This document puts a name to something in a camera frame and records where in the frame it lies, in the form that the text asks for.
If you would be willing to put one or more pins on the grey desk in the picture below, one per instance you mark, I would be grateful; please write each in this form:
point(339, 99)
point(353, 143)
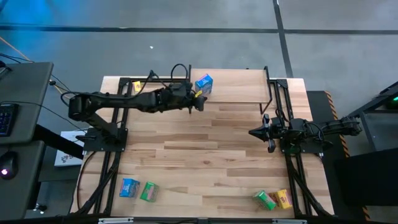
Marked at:
point(28, 84)

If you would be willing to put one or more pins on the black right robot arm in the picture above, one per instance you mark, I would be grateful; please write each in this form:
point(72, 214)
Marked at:
point(339, 124)

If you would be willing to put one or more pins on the black backlit keyboard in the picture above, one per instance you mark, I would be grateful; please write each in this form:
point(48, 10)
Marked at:
point(7, 119)

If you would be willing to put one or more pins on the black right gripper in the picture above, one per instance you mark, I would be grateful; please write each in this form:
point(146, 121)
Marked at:
point(281, 136)

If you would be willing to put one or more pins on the wooden shelf black metal legs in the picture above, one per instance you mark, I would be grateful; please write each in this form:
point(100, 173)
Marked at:
point(236, 87)

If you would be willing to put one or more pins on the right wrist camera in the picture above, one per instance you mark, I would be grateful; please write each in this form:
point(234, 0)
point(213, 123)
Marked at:
point(277, 123)

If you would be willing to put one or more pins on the silver metal bracket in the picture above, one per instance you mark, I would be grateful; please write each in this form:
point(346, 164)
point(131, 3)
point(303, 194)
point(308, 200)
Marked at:
point(289, 221)
point(115, 220)

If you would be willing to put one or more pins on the black metal equipment stand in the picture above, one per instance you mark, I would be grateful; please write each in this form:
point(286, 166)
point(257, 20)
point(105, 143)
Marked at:
point(367, 113)

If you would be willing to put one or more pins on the green Apple Jacks cereal box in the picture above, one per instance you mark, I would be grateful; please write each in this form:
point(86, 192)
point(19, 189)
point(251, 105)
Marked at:
point(263, 200)
point(149, 192)

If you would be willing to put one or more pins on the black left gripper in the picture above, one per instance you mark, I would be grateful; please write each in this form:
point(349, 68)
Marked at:
point(177, 101)

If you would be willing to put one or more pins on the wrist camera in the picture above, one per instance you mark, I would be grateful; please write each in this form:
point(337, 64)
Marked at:
point(277, 123)
point(179, 87)

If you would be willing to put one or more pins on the black hazard striped floor mat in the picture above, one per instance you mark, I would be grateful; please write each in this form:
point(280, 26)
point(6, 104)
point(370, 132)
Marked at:
point(317, 109)

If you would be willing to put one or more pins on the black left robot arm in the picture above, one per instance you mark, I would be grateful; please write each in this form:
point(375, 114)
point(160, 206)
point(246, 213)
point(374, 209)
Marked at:
point(124, 99)

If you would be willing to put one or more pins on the black cabinet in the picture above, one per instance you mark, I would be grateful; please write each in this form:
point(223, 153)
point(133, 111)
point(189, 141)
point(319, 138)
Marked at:
point(373, 177)

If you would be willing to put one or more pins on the white cardboard box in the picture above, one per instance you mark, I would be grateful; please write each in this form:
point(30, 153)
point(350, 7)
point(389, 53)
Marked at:
point(66, 155)

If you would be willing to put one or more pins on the yellow Corn Pops cereal box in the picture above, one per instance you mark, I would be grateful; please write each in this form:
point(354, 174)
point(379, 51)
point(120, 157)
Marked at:
point(137, 86)
point(283, 199)

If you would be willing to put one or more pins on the blue Rice Krispies cereal box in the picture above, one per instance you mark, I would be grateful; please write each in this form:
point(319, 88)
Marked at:
point(129, 187)
point(203, 83)

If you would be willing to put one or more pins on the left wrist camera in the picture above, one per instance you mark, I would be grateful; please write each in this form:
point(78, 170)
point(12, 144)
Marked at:
point(179, 87)

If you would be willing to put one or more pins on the black computer mouse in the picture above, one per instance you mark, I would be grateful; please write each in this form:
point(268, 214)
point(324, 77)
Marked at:
point(8, 165)

